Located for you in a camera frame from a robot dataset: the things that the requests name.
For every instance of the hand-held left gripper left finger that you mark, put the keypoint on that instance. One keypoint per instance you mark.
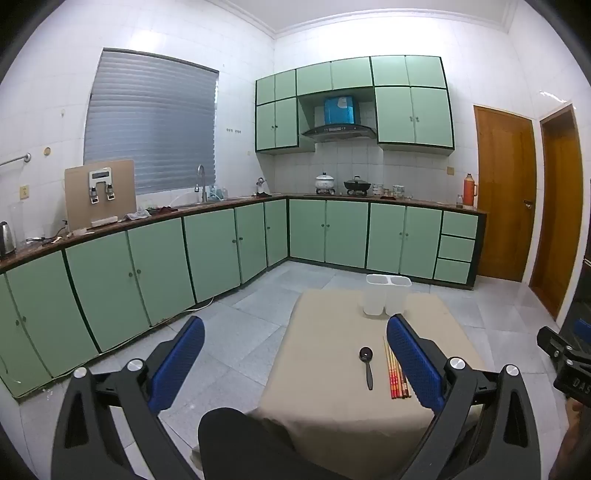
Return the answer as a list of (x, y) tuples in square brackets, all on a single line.
[(182, 355)]

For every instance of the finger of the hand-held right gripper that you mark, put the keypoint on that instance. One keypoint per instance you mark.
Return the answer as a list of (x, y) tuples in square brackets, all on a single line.
[(556, 341)]

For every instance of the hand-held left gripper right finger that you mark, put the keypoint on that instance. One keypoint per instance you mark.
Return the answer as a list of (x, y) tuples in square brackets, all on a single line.
[(413, 360)]

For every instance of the black spoon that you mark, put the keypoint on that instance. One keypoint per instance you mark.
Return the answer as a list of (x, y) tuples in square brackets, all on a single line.
[(368, 369)]

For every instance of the white two-compartment utensil holder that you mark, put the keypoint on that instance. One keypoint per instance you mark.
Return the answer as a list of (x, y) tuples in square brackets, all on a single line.
[(385, 295)]

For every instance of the dark furniture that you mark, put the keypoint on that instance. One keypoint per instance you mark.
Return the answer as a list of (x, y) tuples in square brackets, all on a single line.
[(582, 318)]

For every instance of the beige tablecloth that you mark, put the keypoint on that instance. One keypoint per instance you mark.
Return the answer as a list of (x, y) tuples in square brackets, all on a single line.
[(332, 360)]

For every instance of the green base cabinet run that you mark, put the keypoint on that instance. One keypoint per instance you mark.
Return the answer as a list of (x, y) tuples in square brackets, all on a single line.
[(138, 277)]

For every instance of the person's black trouser leg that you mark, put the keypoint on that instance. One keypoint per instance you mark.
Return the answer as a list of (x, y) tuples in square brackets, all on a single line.
[(249, 443)]

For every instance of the green base cabinet with drawers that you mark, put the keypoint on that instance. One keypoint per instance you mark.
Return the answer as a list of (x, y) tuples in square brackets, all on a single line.
[(383, 240)]

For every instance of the grey dish cloth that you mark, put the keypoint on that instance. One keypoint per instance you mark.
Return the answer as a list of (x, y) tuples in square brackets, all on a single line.
[(137, 215)]

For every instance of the white power strip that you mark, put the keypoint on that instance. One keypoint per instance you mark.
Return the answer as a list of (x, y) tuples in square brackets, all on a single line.
[(104, 221)]

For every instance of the bottles beside sink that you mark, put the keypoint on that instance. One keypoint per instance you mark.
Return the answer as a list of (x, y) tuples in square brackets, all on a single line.
[(219, 193)]

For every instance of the patterned ceramic cup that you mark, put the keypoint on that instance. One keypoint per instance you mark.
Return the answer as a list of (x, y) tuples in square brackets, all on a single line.
[(399, 191)]

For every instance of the orange thermos flask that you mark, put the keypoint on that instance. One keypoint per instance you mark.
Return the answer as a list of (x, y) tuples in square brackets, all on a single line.
[(470, 191)]

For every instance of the stack of bowls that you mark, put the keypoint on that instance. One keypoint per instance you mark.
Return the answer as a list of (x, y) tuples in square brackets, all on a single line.
[(380, 189)]

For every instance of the chrome sink faucet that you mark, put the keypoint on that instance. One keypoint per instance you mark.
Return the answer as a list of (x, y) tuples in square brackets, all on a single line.
[(200, 182)]

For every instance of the black wok with lid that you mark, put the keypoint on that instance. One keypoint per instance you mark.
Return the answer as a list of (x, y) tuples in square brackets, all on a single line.
[(357, 185)]

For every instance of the cardboard board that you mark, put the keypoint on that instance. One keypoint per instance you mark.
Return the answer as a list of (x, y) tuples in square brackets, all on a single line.
[(78, 203)]

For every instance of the small silver kettle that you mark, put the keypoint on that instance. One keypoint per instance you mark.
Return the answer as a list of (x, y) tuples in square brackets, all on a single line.
[(261, 185)]

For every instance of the white cooking pot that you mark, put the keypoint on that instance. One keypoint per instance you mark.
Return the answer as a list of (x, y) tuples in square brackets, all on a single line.
[(325, 182)]

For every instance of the electric steel kettle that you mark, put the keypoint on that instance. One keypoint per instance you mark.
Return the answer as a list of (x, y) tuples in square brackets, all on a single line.
[(6, 239)]

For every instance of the grey window blind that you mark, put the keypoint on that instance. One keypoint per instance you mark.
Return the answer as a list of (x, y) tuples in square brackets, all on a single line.
[(152, 124)]

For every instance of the range hood with blue film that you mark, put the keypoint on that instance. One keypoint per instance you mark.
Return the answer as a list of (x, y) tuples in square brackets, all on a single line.
[(341, 117)]

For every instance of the chrome towel bar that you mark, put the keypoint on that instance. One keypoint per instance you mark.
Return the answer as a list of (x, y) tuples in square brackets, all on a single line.
[(16, 160)]

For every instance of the white bracket device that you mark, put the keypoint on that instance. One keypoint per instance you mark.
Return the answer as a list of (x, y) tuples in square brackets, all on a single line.
[(101, 184)]

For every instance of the beige wall socket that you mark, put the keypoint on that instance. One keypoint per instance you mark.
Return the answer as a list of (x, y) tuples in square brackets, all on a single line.
[(24, 191)]

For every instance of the green wall cabinet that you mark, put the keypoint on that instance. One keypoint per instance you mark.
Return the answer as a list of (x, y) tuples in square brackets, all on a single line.
[(411, 106), (277, 115), (334, 76)]

